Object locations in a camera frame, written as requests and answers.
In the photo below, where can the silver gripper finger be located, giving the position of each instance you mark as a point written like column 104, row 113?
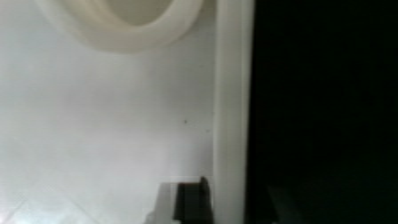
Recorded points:
column 193, row 206

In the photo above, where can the white square tabletop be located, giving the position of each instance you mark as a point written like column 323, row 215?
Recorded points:
column 122, row 121

